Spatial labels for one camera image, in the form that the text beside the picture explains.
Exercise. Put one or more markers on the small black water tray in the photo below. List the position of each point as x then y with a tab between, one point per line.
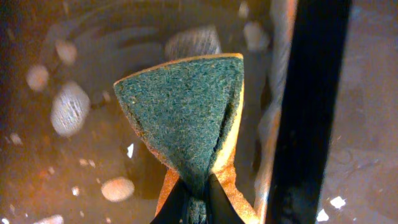
68	151

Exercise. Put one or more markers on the yellow green scrub sponge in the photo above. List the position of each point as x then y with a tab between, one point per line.
188	112

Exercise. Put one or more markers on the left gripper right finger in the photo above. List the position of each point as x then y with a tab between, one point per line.
219	209

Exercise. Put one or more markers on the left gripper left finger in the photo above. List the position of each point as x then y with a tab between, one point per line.
175	208

